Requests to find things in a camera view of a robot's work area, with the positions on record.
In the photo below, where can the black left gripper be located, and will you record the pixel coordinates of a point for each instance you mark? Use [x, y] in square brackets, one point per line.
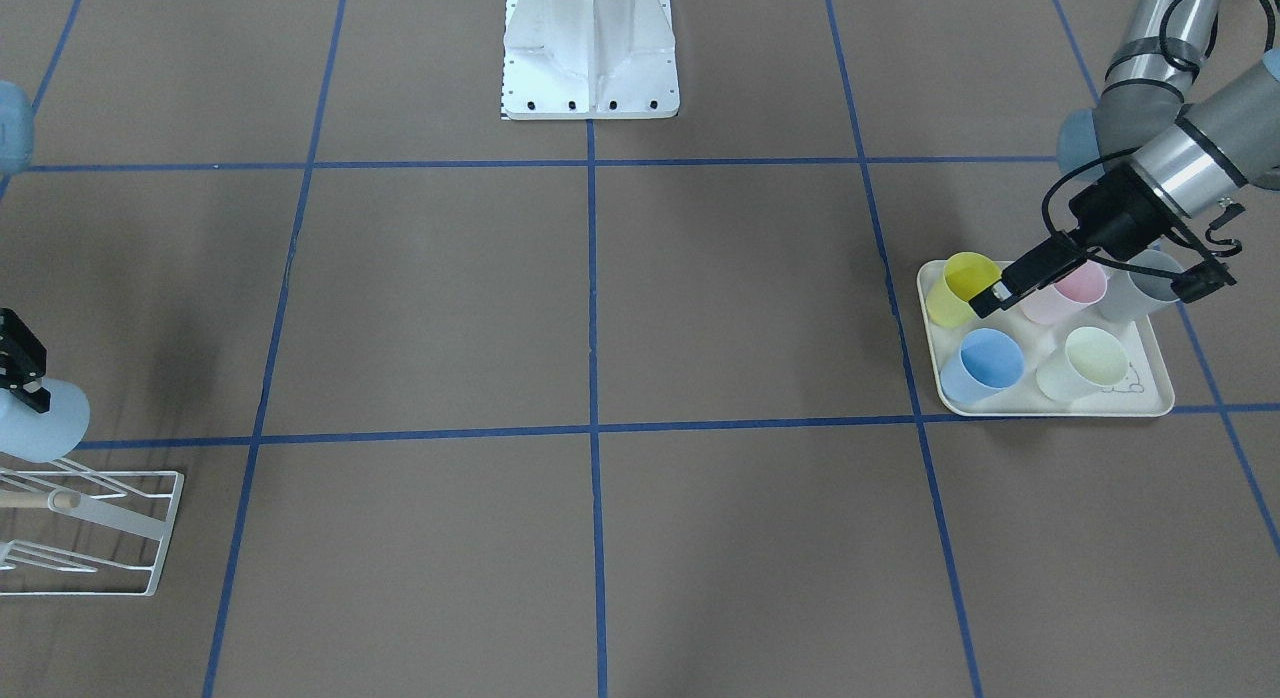
[1117, 221]

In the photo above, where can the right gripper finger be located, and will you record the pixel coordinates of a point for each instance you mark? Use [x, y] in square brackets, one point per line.
[23, 363]

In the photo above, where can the pink plastic cup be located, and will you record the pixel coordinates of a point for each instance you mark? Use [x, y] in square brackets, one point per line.
[1083, 287]

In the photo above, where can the grey plastic cup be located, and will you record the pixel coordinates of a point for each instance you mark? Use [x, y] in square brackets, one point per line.
[1131, 295]

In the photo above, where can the light blue plastic cup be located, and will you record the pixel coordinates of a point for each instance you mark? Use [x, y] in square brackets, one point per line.
[42, 438]

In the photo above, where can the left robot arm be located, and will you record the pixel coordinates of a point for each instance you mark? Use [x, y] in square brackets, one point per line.
[1160, 171]

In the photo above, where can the yellow plastic cup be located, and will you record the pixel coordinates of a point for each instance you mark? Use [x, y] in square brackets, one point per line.
[963, 276]

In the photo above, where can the pale green plastic cup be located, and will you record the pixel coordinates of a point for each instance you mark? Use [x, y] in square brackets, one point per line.
[1088, 361]

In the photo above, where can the cream plastic tray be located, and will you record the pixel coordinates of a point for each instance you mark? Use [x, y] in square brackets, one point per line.
[1145, 390]

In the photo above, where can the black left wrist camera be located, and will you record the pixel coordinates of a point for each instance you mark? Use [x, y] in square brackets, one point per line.
[1211, 274]

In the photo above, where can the white wire cup rack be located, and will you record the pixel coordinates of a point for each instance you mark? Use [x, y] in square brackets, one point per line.
[73, 531]

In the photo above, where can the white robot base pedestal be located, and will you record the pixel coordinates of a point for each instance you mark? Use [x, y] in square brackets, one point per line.
[589, 60]

